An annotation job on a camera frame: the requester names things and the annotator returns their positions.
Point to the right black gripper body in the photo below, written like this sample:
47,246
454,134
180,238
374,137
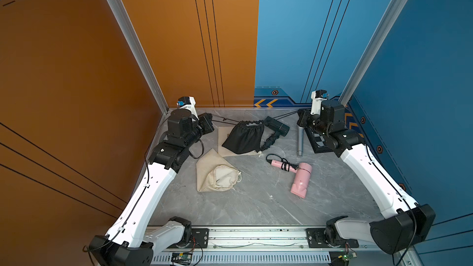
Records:
307,119

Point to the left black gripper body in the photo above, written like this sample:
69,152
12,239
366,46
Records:
202,125

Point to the black drawstring pouch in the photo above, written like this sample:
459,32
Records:
245,137

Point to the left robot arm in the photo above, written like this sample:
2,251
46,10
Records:
147,192

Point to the black hair dryer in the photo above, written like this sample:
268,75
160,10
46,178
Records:
279,129

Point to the pink hair dryer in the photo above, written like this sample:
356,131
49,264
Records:
303,172

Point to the grey microphone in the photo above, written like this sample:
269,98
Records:
300,144

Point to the folded checkered chess board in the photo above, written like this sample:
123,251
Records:
321,138

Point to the left green circuit board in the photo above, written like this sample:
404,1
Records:
181,258

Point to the green circuit board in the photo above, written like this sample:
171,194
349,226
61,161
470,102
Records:
181,258
341,258

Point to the right green circuit board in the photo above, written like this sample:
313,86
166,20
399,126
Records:
341,258

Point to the beige crumpled drawstring pouch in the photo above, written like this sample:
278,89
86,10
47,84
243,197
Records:
215,174

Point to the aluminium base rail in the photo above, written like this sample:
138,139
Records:
242,237

